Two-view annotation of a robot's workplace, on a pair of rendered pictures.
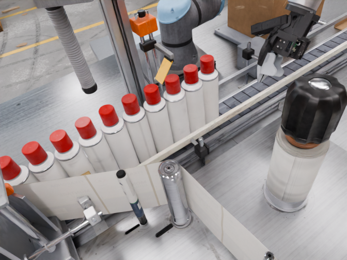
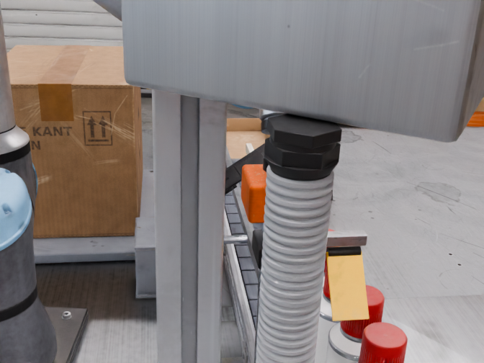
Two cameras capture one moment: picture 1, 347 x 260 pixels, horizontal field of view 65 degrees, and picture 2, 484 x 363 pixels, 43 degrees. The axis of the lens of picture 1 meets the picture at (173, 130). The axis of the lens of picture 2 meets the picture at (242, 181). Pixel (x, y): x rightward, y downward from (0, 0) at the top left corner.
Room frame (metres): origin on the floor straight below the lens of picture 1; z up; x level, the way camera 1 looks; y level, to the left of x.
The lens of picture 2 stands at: (0.47, 0.43, 1.37)
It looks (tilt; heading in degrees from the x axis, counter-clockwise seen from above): 23 degrees down; 287
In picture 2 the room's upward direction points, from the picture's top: 2 degrees clockwise
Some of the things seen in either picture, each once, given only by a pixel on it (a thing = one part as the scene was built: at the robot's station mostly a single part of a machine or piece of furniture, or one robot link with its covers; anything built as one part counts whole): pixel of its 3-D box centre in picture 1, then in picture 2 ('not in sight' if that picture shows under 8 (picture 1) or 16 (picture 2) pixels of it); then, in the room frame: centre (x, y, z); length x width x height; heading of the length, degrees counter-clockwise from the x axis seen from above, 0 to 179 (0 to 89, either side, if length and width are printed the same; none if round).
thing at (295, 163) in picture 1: (298, 150); not in sight; (0.28, -0.21, 1.03); 0.09 x 0.09 x 0.30
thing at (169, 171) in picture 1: (175, 196); not in sight; (0.27, 0.02, 0.97); 0.05 x 0.05 x 0.19
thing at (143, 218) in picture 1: (133, 200); not in sight; (0.28, 0.10, 0.97); 0.02 x 0.02 x 0.19
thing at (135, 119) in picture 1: (139, 131); not in sight; (0.45, 0.08, 0.98); 0.05 x 0.05 x 0.20
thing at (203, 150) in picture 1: (202, 153); not in sight; (0.42, -0.06, 0.89); 0.03 x 0.03 x 0.12; 26
